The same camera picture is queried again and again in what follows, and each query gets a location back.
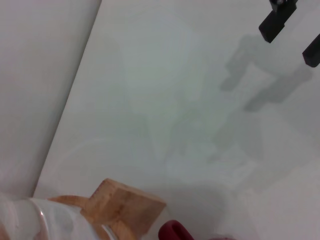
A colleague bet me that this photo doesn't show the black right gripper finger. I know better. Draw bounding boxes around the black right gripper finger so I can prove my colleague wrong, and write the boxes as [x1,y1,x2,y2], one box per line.
[258,0,298,44]
[301,33,320,68]

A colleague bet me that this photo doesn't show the red cup white inside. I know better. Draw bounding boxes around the red cup white inside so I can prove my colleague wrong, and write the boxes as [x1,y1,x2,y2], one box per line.
[157,219,236,240]

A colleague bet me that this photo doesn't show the wooden dispenser stand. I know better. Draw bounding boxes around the wooden dispenser stand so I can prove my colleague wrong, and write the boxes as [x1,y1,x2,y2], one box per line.
[47,177,167,240]

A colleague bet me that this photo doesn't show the glass water dispenser jar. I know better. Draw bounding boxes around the glass water dispenser jar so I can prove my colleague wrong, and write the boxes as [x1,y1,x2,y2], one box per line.
[0,192,111,240]

